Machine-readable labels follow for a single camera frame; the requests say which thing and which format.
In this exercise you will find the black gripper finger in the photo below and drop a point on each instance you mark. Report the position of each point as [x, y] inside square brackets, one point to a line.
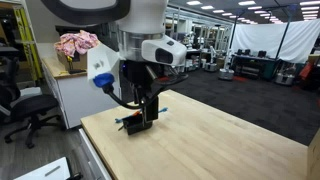
[138, 96]
[151, 110]

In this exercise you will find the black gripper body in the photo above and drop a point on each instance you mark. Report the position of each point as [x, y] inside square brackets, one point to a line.
[141, 76]

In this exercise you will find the silver mobile robot base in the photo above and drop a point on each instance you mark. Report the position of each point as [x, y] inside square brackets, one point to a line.
[226, 74]
[285, 79]

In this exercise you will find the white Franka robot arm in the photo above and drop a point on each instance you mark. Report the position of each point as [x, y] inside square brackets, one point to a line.
[143, 16]

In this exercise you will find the white cabinet with wood top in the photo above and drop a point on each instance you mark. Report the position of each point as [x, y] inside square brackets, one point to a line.
[80, 96]

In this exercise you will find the white drawer cabinet under table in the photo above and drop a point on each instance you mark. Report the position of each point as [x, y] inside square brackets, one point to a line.
[93, 153]

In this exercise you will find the pink floral cloth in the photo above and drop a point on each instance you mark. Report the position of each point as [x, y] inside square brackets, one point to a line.
[76, 41]

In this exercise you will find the small cardboard box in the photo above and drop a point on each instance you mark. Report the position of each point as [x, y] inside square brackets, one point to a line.
[63, 60]

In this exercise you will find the black office chair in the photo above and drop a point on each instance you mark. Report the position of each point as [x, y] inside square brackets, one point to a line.
[33, 105]

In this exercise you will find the dark table with monitors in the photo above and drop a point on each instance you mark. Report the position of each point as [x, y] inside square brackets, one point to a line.
[253, 66]

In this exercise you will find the yellow ladder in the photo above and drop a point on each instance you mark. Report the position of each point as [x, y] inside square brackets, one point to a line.
[31, 50]

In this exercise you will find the white backdrop curtain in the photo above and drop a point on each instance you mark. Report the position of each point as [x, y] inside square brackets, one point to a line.
[256, 36]

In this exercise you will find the large cardboard box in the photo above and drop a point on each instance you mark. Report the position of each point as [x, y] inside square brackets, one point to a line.
[314, 156]

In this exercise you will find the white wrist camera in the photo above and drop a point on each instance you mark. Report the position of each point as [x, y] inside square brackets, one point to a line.
[160, 45]

